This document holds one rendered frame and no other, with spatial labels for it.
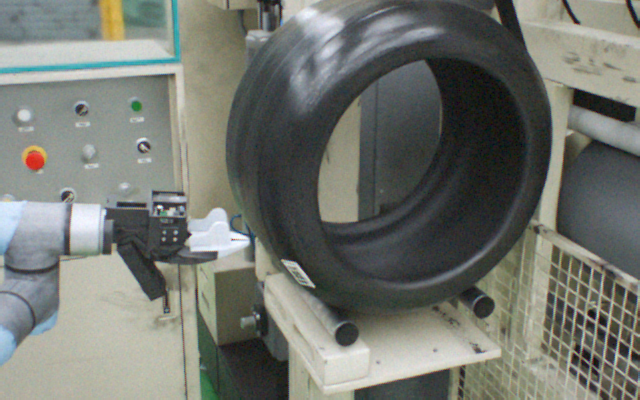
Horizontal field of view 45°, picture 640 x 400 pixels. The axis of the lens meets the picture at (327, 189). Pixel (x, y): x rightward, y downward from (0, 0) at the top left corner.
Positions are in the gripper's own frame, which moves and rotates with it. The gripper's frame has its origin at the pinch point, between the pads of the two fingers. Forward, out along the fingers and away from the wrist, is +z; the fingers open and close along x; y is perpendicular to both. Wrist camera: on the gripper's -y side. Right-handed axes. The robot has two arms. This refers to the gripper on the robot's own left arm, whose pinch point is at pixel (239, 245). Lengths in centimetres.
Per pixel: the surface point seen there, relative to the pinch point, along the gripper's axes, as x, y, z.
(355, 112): 47, 1, 29
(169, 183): 67, -30, -7
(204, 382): 107, -137, 13
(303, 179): 7.0, 8.0, 9.9
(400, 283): 6.0, -11.6, 30.4
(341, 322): 3.9, -18.8, 20.5
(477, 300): 8, -17, 47
